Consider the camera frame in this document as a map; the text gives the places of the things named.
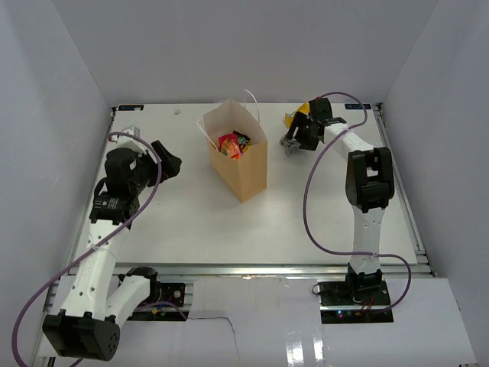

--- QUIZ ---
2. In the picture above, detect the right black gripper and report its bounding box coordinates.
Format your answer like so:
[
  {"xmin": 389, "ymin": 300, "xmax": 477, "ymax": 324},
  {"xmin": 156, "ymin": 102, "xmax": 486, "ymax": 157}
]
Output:
[{"xmin": 285, "ymin": 112, "xmax": 321, "ymax": 151}]

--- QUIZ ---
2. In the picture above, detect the silver wrapper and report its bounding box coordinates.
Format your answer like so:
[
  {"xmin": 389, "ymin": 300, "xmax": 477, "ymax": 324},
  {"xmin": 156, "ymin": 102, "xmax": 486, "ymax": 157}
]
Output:
[{"xmin": 280, "ymin": 136, "xmax": 300, "ymax": 156}]

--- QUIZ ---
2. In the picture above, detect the purple M&M's packet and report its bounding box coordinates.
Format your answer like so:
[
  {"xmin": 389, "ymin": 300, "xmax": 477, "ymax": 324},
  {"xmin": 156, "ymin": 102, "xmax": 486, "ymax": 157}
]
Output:
[{"xmin": 232, "ymin": 131, "xmax": 251, "ymax": 150}]

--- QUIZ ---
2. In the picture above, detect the orange fruit candy bag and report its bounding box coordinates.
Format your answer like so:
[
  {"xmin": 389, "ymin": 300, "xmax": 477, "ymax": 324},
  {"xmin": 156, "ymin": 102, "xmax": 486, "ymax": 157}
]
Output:
[{"xmin": 220, "ymin": 141, "xmax": 242, "ymax": 160}]

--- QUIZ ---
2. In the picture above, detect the small magenta wrapper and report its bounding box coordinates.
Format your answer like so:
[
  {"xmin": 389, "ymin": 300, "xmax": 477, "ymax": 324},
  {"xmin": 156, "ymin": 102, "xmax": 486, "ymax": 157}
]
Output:
[{"xmin": 219, "ymin": 133, "xmax": 238, "ymax": 147}]

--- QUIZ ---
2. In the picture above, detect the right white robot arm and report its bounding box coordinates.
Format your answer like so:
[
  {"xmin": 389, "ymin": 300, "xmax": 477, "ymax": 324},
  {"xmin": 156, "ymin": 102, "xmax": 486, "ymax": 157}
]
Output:
[{"xmin": 280, "ymin": 97, "xmax": 395, "ymax": 305}]

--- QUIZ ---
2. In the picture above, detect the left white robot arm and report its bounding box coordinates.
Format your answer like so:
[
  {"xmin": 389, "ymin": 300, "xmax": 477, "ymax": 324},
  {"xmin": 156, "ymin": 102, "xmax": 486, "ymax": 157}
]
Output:
[{"xmin": 42, "ymin": 136, "xmax": 182, "ymax": 361}]

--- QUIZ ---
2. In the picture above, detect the brown paper bag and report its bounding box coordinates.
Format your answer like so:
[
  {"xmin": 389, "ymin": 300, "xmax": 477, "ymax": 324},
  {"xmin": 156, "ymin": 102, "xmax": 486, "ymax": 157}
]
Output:
[{"xmin": 196, "ymin": 99, "xmax": 268, "ymax": 203}]

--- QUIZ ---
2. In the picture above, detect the small yellow candy wrapper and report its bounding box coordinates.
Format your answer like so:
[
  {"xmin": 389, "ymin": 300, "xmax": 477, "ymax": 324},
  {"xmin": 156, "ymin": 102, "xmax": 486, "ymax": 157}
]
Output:
[{"xmin": 284, "ymin": 102, "xmax": 310, "ymax": 128}]

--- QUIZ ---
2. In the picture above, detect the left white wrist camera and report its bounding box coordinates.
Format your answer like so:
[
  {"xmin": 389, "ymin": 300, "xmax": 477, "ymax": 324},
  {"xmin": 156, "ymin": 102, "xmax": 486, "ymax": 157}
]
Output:
[{"xmin": 108, "ymin": 125, "xmax": 147, "ymax": 154}]

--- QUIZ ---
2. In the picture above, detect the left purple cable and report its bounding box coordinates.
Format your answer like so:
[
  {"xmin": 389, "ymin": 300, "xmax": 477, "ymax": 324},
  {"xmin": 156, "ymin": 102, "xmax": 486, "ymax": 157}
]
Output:
[{"xmin": 11, "ymin": 132, "xmax": 188, "ymax": 367}]

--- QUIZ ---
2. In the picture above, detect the aluminium front rail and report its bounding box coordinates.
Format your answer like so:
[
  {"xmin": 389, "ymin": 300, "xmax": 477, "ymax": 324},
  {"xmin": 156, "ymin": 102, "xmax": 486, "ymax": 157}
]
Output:
[{"xmin": 112, "ymin": 263, "xmax": 432, "ymax": 276}]

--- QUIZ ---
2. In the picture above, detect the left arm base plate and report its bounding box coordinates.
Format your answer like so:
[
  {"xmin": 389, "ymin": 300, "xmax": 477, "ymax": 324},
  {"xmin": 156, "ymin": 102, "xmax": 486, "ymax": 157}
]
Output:
[{"xmin": 128, "ymin": 283, "xmax": 188, "ymax": 322}]

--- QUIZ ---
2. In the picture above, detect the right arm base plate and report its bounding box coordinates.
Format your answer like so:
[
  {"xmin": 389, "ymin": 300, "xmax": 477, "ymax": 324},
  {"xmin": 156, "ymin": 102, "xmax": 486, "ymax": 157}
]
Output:
[{"xmin": 311, "ymin": 281, "xmax": 394, "ymax": 325}]

